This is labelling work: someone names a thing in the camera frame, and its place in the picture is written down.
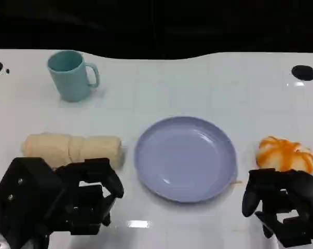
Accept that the orange and white bread roll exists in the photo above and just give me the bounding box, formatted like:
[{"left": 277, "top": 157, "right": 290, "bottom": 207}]
[{"left": 255, "top": 135, "right": 313, "bottom": 174}]

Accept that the pale green mug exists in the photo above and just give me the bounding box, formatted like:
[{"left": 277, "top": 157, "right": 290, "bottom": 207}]
[{"left": 47, "top": 50, "right": 100, "bottom": 103}]

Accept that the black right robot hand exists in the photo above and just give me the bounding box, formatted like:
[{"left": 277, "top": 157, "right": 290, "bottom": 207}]
[{"left": 241, "top": 168, "right": 313, "bottom": 249}]

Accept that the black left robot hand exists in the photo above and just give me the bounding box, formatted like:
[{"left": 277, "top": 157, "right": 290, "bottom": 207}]
[{"left": 46, "top": 157, "right": 125, "bottom": 236}]

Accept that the lilac plate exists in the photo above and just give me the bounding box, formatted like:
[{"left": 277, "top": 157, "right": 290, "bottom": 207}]
[{"left": 134, "top": 116, "right": 238, "bottom": 203}]

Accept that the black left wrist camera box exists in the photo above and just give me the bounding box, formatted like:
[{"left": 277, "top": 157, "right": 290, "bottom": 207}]
[{"left": 0, "top": 157, "right": 69, "bottom": 249}]

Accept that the beige towel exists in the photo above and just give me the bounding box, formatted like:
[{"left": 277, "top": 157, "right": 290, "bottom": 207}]
[{"left": 21, "top": 132, "right": 125, "bottom": 171}]

